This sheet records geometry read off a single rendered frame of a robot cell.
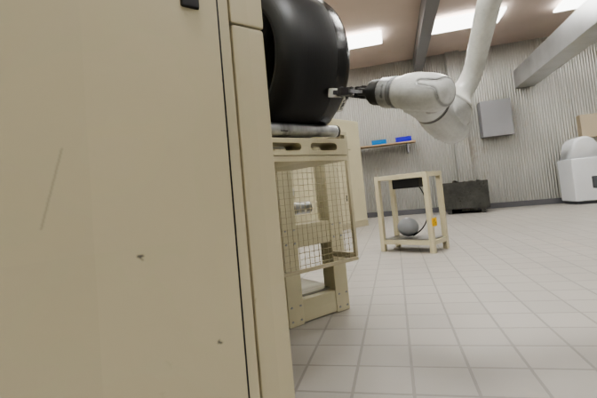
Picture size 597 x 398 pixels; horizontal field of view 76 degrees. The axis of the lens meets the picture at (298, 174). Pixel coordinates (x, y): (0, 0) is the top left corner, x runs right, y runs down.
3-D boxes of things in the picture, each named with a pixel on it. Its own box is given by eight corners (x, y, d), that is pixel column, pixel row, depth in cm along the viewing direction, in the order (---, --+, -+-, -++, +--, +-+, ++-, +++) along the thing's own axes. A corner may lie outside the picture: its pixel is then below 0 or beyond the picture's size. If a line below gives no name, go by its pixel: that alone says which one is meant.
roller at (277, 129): (258, 137, 122) (260, 123, 121) (251, 133, 126) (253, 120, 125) (339, 139, 143) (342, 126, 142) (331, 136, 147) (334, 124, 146)
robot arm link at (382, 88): (390, 74, 104) (373, 75, 109) (386, 107, 106) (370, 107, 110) (410, 77, 110) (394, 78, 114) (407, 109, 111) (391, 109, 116)
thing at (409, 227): (434, 253, 370) (425, 171, 374) (381, 251, 411) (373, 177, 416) (449, 248, 395) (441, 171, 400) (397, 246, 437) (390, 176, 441)
